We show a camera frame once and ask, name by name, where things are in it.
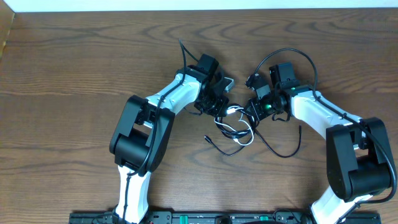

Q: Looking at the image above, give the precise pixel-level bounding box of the white usb cable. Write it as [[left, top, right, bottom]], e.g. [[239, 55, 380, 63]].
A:
[[213, 105, 255, 147]]

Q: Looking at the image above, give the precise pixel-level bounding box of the black usb cable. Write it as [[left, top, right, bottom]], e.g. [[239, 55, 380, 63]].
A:
[[203, 103, 303, 159]]

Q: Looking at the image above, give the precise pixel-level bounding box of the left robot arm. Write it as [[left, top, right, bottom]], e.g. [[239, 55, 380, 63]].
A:
[[109, 54, 234, 223]]

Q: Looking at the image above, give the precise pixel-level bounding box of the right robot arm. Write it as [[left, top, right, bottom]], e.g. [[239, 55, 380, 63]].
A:
[[246, 63, 397, 223]]

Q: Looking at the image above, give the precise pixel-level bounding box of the left camera cable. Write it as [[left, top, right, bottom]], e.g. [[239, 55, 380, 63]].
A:
[[121, 38, 200, 224]]

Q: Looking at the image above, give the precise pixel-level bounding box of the camera cable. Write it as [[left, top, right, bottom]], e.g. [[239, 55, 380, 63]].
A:
[[247, 47, 398, 224], [121, 38, 200, 224]]

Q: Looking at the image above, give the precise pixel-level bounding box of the right camera cable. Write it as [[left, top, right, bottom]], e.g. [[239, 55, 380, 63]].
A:
[[247, 47, 398, 224]]

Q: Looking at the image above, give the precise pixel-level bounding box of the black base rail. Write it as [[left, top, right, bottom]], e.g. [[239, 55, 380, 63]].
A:
[[68, 210, 382, 224]]

